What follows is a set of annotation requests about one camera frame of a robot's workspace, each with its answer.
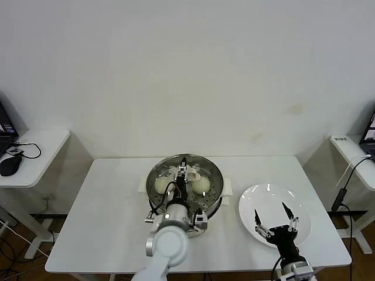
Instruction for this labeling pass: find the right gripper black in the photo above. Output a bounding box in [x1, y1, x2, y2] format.
[253, 201, 301, 262]

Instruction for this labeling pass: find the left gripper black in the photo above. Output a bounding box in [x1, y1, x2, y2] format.
[173, 157, 190, 208]

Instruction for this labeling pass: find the white steamed baozi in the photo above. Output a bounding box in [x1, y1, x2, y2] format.
[154, 177, 173, 194]
[192, 177, 211, 194]

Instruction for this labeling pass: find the stainless steel steamer basket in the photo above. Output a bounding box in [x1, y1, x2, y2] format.
[146, 154, 225, 219]

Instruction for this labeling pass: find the white round plate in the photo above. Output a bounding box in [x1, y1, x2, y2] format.
[237, 183, 312, 249]

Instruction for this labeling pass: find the cream electric cooker base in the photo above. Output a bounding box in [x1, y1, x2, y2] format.
[137, 175, 234, 238]

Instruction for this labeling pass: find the white side table labelled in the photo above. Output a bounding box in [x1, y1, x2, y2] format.
[328, 134, 375, 255]

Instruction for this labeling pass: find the black laptop dark screen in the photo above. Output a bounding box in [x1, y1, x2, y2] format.
[359, 101, 375, 162]

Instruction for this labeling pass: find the black computer mouse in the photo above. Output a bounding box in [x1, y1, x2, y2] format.
[0, 155, 23, 177]

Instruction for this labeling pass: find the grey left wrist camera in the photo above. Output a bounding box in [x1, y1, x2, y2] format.
[193, 213, 209, 232]

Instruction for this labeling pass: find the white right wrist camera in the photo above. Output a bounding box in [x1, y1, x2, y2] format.
[292, 262, 315, 279]

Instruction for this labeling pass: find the white cable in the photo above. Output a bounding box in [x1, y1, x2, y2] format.
[335, 154, 370, 188]

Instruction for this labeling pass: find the thin black looped cable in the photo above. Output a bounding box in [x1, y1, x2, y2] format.
[13, 141, 42, 160]

